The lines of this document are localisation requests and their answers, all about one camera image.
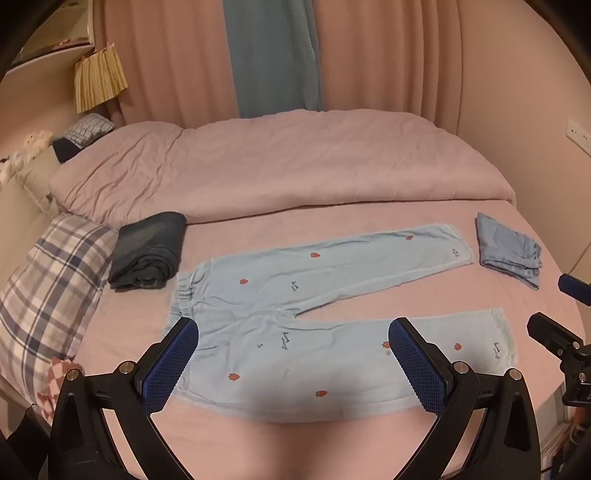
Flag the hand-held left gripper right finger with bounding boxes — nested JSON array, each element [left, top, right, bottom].
[[388, 316, 542, 480]]

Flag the folded light blue denim garment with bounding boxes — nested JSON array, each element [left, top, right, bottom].
[[475, 212, 543, 291]]

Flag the pink checkered cushion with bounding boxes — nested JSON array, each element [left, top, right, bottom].
[[36, 355, 86, 423]]

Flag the yellow pleated lamp shade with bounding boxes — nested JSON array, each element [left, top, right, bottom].
[[74, 42, 129, 114]]

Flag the white wall power strip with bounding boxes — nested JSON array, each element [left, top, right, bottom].
[[566, 117, 591, 155]]

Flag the plaid pillow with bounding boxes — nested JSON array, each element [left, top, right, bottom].
[[0, 213, 120, 402]]

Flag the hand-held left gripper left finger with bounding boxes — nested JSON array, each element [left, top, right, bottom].
[[46, 316, 200, 480]]

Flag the light blue strawberry print pants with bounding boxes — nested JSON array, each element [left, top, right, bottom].
[[161, 223, 517, 423]]

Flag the pink duvet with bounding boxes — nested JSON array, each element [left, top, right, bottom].
[[48, 110, 517, 225]]

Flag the blue curtain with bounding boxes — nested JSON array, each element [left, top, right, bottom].
[[222, 0, 322, 120]]

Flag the folded dark denim jeans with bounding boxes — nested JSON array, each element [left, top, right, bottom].
[[107, 211, 187, 291]]

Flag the dark checked pillow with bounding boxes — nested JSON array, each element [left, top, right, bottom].
[[52, 113, 116, 163]]

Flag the white plush toy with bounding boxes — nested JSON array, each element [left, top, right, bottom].
[[0, 130, 54, 183]]

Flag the white wall shelf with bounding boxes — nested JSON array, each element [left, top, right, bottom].
[[7, 0, 99, 77]]

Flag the pink curtain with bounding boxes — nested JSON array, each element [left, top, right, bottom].
[[92, 0, 467, 130]]

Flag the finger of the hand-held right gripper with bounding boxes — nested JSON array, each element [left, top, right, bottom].
[[558, 274, 591, 306], [527, 312, 587, 358]]

